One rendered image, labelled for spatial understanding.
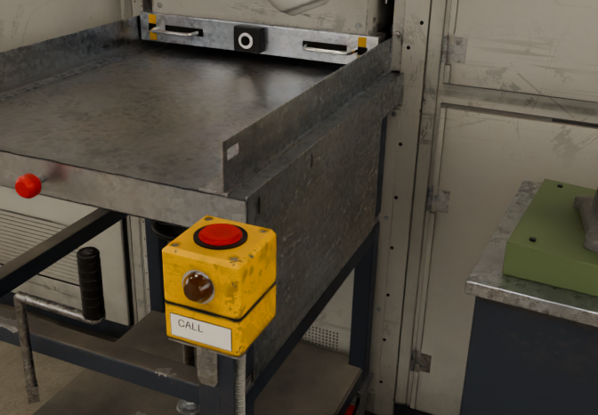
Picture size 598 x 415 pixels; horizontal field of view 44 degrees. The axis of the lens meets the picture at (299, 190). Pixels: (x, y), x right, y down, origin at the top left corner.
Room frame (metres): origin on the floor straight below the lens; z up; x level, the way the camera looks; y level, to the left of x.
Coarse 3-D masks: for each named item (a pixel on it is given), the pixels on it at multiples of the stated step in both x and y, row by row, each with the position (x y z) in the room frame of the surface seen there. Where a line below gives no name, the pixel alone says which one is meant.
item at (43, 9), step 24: (0, 0) 1.47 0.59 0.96; (24, 0) 1.51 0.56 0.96; (48, 0) 1.55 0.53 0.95; (72, 0) 1.59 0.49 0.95; (96, 0) 1.64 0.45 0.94; (0, 24) 1.46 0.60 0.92; (24, 24) 1.50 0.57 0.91; (48, 24) 1.54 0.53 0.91; (72, 24) 1.59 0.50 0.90; (96, 24) 1.64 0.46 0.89; (0, 48) 1.45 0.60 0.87
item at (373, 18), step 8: (152, 0) 1.61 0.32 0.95; (376, 0) 1.46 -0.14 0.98; (384, 0) 1.51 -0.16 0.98; (152, 8) 1.61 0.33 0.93; (368, 8) 1.42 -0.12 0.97; (376, 8) 1.46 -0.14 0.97; (384, 8) 1.51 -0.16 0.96; (392, 8) 1.56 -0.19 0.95; (368, 16) 1.42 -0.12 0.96; (376, 16) 1.46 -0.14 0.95; (384, 16) 1.51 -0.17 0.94; (392, 16) 1.57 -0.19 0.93; (368, 24) 1.42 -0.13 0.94; (376, 24) 1.47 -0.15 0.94; (384, 24) 1.52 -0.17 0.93; (368, 32) 1.42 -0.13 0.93
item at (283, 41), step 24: (144, 24) 1.60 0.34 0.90; (168, 24) 1.58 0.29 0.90; (192, 24) 1.55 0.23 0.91; (216, 24) 1.53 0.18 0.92; (240, 24) 1.51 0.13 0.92; (264, 24) 1.50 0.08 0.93; (216, 48) 1.53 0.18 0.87; (264, 48) 1.49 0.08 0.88; (288, 48) 1.47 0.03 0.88; (336, 48) 1.43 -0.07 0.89; (360, 48) 1.41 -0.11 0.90
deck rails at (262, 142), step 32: (96, 32) 1.47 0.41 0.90; (128, 32) 1.57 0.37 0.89; (0, 64) 1.23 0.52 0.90; (32, 64) 1.30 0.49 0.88; (64, 64) 1.38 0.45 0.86; (96, 64) 1.43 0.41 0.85; (352, 64) 1.24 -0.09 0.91; (384, 64) 1.41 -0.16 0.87; (0, 96) 1.20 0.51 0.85; (320, 96) 1.10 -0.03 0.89; (352, 96) 1.25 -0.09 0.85; (256, 128) 0.90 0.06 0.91; (288, 128) 0.99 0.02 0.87; (224, 160) 0.82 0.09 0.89; (256, 160) 0.90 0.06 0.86; (224, 192) 0.82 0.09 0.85
